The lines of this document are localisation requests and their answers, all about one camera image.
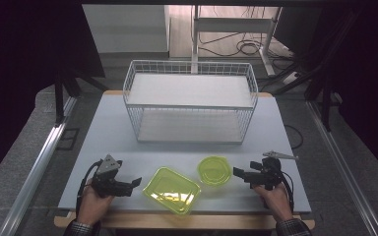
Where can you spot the white power strip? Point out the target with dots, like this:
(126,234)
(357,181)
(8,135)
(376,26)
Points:
(290,78)

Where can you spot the white metal desk frame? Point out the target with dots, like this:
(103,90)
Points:
(233,24)

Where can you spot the white cabinet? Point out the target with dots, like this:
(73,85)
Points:
(126,29)

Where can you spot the black curtain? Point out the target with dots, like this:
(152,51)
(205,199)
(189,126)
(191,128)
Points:
(367,65)
(19,65)

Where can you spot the person's right hand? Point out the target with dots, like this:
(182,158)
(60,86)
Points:
(275,201)

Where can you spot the aluminium rail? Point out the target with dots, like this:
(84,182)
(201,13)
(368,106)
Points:
(36,170)
(341,164)

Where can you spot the black metal stand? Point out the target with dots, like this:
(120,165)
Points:
(326,105)
(60,98)

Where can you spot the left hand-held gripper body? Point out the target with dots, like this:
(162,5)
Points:
(106,178)

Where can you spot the yellow round plastic bowl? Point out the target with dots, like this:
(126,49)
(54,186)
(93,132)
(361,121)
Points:
(214,171)

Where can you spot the yellow rectangular plastic tray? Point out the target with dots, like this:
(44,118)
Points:
(172,191)

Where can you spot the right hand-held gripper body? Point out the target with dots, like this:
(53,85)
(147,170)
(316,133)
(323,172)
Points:
(269,172)

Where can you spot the person's left hand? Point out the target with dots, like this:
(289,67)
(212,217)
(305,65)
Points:
(92,205)

